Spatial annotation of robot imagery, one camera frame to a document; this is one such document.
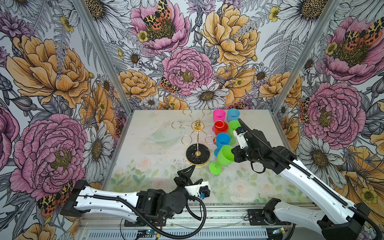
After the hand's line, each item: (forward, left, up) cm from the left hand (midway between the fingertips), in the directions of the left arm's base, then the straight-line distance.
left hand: (193, 172), depth 67 cm
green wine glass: (+6, -14, +3) cm, 16 cm away
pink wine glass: (+43, -17, -8) cm, 47 cm away
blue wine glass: (+22, -17, -7) cm, 29 cm away
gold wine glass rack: (+19, -2, -19) cm, 27 cm away
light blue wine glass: (+44, -27, -10) cm, 53 cm away
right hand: (+8, -19, -1) cm, 21 cm away
